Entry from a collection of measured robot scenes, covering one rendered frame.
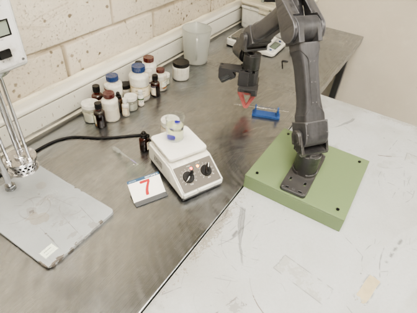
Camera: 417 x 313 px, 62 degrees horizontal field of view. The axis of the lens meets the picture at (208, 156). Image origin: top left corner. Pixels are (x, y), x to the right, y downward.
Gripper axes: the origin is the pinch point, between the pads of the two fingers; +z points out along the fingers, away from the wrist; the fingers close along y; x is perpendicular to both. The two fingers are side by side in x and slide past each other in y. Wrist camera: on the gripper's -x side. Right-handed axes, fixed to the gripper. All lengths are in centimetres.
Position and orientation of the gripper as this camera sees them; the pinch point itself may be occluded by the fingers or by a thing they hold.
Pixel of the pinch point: (245, 105)
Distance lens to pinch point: 126.8
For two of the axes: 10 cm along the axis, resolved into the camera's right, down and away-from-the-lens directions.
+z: -0.5, 7.7, 6.4
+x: 9.8, 1.6, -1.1
